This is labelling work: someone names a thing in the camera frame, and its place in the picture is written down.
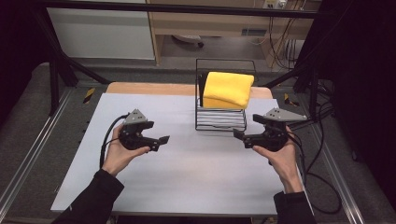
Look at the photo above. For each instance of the white cabinet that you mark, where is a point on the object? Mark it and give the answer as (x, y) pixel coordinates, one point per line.
(99, 34)

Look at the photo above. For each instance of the black metal frame bar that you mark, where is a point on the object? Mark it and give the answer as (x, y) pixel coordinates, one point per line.
(186, 8)

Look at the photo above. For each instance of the dark curtain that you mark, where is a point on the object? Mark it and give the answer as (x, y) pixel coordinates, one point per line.
(361, 77)
(15, 46)

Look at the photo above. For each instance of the wooden desk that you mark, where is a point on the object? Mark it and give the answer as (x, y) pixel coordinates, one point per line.
(218, 21)

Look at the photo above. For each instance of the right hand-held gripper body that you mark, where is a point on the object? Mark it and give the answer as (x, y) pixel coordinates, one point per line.
(274, 137)

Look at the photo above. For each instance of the person's left hand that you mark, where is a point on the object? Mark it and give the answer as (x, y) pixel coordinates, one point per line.
(116, 155)

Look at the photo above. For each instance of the yellow towel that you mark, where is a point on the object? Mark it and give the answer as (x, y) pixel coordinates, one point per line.
(227, 88)

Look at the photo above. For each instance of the white power strip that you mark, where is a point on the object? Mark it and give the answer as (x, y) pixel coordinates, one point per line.
(274, 3)

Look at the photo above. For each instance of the aluminium rail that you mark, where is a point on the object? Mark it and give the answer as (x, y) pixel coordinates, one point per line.
(339, 174)
(34, 149)

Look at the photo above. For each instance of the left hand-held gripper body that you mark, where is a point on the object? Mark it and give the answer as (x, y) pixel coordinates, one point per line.
(132, 137)

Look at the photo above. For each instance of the person's right hand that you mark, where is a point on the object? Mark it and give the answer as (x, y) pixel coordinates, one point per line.
(286, 165)

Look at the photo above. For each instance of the office chair base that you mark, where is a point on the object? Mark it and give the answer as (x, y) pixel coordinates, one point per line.
(188, 39)

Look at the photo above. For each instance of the black metal stand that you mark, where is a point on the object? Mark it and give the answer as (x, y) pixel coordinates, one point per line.
(54, 81)
(313, 90)

